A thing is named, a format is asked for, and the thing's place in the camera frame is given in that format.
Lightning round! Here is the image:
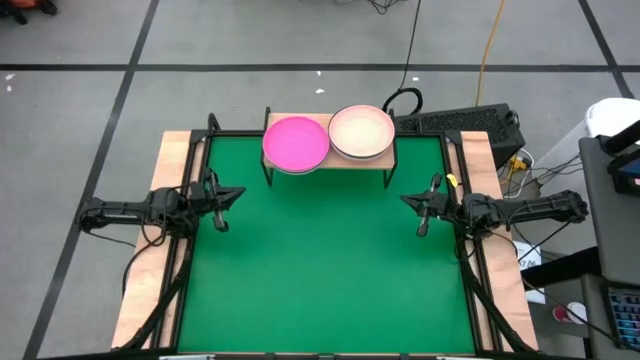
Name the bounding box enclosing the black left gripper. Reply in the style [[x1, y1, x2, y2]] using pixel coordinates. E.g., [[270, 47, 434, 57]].
[[187, 168, 246, 234]]

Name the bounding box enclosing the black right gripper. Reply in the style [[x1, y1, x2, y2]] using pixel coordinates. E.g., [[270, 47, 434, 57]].
[[399, 173, 466, 237]]

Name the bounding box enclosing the light pink plate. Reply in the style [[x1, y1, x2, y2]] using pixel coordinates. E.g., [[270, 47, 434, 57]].
[[327, 104, 397, 163]]

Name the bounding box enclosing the magenta plate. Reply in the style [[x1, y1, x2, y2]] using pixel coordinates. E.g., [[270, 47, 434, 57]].
[[262, 116, 331, 174]]

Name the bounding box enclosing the cream white plate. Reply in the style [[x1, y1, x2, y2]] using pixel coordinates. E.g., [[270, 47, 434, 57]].
[[330, 106, 394, 156]]

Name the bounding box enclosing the wooden shelf with black legs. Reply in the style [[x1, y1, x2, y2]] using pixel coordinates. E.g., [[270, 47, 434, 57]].
[[259, 105, 400, 190]]

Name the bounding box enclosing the black computer tower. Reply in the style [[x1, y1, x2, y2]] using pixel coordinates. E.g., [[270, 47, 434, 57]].
[[393, 102, 527, 170]]

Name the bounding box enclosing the white paper sheet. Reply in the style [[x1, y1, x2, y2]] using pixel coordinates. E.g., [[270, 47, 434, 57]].
[[511, 239, 547, 306]]

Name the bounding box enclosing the green table mat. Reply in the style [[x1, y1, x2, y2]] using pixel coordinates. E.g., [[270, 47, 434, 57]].
[[177, 134, 476, 354]]

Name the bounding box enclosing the red and white cup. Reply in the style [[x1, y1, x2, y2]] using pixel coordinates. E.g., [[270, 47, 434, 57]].
[[551, 300, 589, 326]]

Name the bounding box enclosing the grey side desk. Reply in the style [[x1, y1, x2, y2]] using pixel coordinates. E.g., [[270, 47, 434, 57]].
[[578, 134, 640, 287]]

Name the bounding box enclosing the dark screen device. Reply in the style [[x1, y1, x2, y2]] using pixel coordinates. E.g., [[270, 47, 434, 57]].
[[606, 148, 640, 197]]

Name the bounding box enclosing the white bin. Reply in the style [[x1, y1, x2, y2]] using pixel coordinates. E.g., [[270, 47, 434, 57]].
[[584, 97, 640, 139]]

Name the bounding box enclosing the backlit keyboard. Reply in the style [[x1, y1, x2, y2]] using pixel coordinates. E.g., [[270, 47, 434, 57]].
[[601, 285, 640, 352]]

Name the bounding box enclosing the orange and black equipment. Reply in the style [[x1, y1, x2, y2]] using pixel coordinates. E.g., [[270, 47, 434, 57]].
[[0, 0, 59, 25]]

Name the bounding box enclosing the black table frame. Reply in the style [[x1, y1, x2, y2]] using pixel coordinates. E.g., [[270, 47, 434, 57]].
[[112, 112, 540, 360]]

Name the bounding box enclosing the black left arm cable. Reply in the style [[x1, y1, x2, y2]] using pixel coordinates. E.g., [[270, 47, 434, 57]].
[[121, 217, 174, 297]]

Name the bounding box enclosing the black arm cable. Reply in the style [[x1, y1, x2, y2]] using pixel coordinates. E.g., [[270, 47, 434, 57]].
[[121, 217, 174, 297], [492, 219, 574, 266]]

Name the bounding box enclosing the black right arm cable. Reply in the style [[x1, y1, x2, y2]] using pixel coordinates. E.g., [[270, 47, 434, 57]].
[[492, 219, 574, 266]]

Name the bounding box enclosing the yellow floor cable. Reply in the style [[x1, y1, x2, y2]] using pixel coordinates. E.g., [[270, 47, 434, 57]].
[[474, 0, 509, 107]]

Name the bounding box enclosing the black floor cable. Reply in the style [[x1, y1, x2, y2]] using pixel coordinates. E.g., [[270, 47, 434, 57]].
[[381, 0, 425, 115]]

